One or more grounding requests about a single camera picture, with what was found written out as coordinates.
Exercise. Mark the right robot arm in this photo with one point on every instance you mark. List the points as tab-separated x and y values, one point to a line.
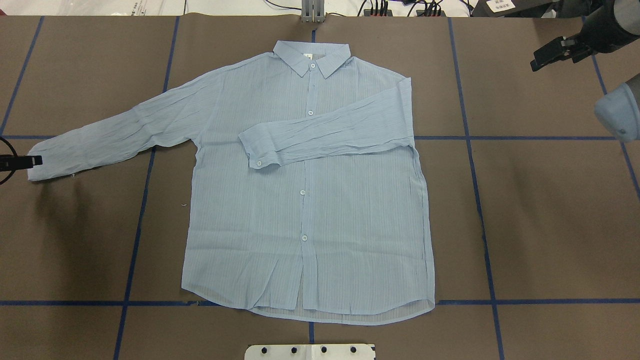
610	36

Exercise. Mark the light blue striped shirt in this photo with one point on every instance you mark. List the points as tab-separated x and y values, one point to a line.
308	201

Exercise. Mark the aluminium frame post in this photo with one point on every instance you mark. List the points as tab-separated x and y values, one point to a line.
313	11

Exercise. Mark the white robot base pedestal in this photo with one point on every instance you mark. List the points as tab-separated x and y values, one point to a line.
336	351

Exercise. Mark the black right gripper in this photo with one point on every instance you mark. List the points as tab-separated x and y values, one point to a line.
602	34

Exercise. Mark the black power strip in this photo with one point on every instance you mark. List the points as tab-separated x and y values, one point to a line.
416	12

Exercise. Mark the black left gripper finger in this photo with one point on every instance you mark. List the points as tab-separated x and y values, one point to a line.
9	163

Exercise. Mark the black box with label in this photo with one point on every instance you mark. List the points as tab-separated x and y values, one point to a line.
512	8

